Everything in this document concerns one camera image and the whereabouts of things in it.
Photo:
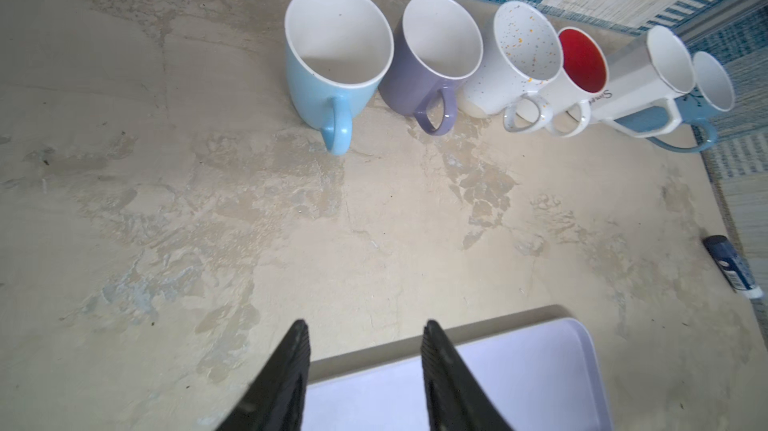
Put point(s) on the lavender plastic tray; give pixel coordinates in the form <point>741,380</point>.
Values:
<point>541,377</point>

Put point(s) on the teal blue square mug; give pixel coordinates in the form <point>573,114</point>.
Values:
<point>712,96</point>

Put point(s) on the blue white glue stick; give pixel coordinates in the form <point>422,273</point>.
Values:
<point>732,266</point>

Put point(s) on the white round mug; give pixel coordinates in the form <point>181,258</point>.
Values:
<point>584,76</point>

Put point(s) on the white tall mug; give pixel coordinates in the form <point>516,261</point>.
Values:
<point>653,70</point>

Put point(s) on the light blue mug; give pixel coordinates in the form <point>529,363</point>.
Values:
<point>337,53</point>

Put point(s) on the cream mug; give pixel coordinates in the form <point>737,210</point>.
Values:
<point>522,54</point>

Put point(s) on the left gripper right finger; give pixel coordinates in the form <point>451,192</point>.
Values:
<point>454,399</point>

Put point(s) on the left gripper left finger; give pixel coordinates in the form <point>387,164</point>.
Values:
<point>275,399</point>

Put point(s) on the purple mug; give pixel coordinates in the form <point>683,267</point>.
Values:
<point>437,47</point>

